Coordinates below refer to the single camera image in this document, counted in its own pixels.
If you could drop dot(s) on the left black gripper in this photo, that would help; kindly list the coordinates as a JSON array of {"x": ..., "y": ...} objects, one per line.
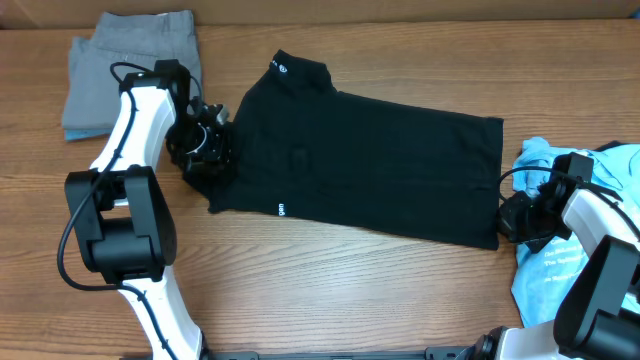
[{"x": 218, "y": 155}]

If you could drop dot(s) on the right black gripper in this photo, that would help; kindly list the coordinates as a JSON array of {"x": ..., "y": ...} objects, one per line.
[{"x": 506, "y": 216}]

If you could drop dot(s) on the black t-shirt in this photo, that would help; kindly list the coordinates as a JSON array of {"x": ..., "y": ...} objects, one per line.
[{"x": 301, "y": 148}]

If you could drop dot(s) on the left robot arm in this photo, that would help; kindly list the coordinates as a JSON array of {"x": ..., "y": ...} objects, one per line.
[{"x": 121, "y": 235}]

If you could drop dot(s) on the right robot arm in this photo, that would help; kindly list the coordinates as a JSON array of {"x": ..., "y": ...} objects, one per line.
[{"x": 591, "y": 322}]

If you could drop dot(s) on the light blue t-shirt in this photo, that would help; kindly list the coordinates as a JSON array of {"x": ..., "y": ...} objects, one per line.
[{"x": 543, "y": 279}]

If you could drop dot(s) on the folded light blue garment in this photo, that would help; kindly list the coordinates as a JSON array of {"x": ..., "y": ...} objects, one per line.
[{"x": 80, "y": 134}]

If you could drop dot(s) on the folded grey shorts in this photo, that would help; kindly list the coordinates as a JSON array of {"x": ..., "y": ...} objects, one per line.
[{"x": 93, "y": 100}]

